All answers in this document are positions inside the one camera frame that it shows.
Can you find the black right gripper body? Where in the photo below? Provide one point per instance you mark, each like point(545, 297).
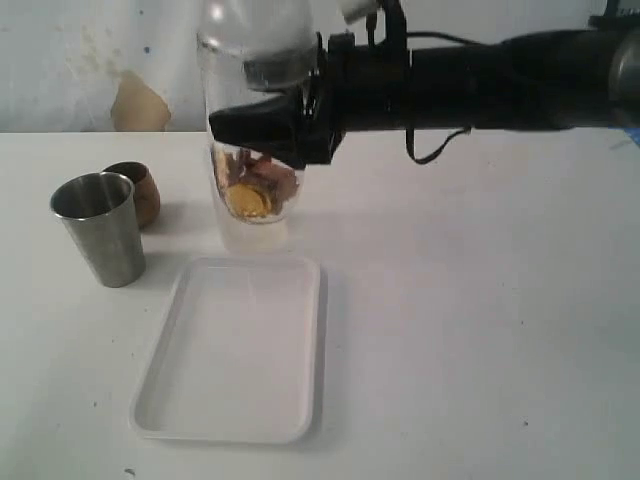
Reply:
point(355, 87)

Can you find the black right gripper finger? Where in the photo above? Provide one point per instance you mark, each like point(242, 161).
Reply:
point(268, 127)

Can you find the pile of brown cubes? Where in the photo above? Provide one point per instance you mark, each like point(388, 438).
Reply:
point(254, 187)

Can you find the clear plastic shaker cup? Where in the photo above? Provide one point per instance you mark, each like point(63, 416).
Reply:
point(225, 86)

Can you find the clear domed shaker lid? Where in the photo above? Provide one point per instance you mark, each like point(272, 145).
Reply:
point(245, 28)

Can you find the stainless steel cup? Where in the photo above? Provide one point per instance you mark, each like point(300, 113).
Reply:
point(98, 211)

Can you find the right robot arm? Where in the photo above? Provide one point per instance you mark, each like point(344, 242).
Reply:
point(541, 82)

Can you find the translucent frosted plastic cup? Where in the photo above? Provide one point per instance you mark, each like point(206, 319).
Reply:
point(241, 235)

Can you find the white rectangular plastic tray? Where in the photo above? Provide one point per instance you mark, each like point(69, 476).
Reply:
point(234, 361)

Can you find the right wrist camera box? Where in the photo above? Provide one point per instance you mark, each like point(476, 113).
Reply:
point(280, 70)

